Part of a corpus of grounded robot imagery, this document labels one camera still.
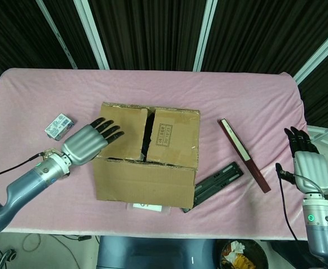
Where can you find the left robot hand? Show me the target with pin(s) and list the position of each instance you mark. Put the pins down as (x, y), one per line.
(82, 145)

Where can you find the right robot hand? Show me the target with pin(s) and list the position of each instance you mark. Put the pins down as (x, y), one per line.
(311, 171)

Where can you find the brown cardboard shipping box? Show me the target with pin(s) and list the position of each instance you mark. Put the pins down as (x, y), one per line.
(144, 182)

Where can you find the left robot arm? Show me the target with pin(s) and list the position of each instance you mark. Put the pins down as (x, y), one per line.
(26, 182)

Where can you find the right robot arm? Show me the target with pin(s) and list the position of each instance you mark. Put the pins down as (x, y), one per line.
(318, 232)

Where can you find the slim dark red box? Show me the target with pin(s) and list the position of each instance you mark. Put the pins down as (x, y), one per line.
(243, 154)

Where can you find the small white blue carton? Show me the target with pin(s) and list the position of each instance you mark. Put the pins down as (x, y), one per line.
(58, 126)

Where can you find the white metal rack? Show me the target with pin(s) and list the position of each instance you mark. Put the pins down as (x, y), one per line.
(320, 134)

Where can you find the black folding laptop stand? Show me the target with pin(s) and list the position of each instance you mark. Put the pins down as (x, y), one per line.
(222, 175)

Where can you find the packaged white melamine sponge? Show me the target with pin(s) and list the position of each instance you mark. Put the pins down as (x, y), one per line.
(149, 208)

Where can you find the small black power adapter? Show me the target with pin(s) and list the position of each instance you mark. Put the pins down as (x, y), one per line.
(84, 238)

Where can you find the pink fleece table cloth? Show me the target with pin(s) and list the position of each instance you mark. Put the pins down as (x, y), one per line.
(152, 84)

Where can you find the black waste bin with trash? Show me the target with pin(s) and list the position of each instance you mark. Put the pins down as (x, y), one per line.
(236, 255)

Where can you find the blue grey robot torso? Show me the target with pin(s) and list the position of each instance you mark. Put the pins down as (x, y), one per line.
(152, 252)

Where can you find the silver caster wheel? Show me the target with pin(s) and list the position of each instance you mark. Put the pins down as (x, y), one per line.
(8, 256)

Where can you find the black pleated curtain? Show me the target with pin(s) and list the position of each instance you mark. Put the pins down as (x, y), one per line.
(152, 28)

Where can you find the white frame post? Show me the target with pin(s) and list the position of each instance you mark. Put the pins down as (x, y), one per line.
(318, 56)
(57, 33)
(205, 33)
(92, 33)

